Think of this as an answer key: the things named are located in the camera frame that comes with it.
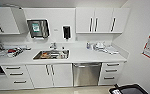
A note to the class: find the stainless steel dishwasher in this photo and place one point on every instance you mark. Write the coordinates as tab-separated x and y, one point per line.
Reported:
87	75

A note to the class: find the small blue-label bottle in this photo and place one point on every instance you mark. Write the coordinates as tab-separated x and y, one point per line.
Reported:
88	45

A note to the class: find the chrome sink faucet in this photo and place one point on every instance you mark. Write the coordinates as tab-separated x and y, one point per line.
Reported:
53	46

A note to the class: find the stainless steel sink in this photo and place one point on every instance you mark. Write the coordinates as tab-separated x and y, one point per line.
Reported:
51	55

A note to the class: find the bowl with orange leftovers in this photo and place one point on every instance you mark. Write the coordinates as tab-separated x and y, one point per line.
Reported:
45	55

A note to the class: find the white folded cloth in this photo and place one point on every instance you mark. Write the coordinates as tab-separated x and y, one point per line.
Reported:
111	50

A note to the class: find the steel paper towel dispenser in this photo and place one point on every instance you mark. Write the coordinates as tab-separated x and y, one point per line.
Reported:
37	29

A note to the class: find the white drawer unit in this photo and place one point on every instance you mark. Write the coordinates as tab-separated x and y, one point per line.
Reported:
112	73
17	77

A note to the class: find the grey countertop drying rack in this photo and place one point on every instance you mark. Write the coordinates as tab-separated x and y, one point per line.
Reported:
15	52

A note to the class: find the dark lidded waste bin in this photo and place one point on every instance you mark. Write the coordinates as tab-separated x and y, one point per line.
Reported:
127	89

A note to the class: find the black wall soap dispenser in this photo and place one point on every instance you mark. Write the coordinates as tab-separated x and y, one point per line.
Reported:
66	32

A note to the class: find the white three-door wall cabinet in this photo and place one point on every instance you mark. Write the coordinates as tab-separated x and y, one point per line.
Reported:
102	20

